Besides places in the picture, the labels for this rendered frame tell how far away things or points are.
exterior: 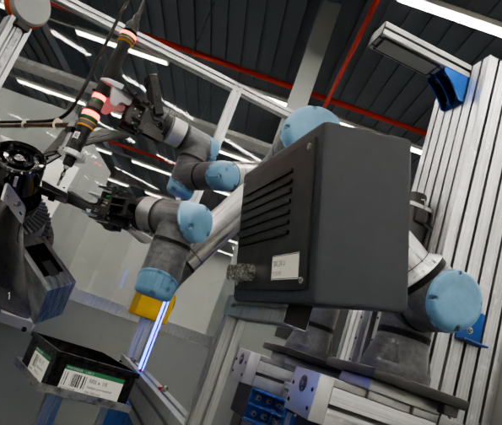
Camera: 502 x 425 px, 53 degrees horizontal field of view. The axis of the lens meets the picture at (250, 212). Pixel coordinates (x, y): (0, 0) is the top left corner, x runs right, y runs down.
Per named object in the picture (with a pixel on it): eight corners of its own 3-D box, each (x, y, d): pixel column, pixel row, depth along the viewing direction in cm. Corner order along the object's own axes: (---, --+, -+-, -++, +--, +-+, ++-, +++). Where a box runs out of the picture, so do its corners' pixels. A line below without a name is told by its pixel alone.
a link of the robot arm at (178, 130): (191, 120, 135) (180, 126, 142) (176, 112, 133) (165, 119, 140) (180, 144, 133) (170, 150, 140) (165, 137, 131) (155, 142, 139)
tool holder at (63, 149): (46, 149, 124) (63, 115, 126) (69, 163, 129) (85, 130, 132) (67, 150, 118) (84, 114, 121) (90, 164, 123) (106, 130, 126)
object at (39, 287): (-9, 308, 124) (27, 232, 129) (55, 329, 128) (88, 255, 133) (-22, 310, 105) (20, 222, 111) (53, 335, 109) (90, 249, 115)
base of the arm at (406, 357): (402, 383, 118) (412, 341, 121) (444, 393, 104) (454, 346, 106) (347, 362, 115) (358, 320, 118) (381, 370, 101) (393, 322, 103)
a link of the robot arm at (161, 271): (171, 305, 101) (191, 255, 104) (170, 303, 90) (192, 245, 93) (134, 293, 100) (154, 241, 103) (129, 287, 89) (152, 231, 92)
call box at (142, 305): (125, 315, 158) (138, 284, 160) (155, 326, 160) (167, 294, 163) (131, 318, 143) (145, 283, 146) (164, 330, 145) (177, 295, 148)
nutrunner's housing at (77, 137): (56, 161, 122) (128, 9, 134) (68, 169, 125) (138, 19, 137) (64, 162, 120) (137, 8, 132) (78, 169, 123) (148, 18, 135)
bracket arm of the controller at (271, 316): (222, 314, 77) (228, 295, 78) (239, 320, 78) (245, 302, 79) (283, 322, 55) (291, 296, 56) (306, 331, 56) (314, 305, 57)
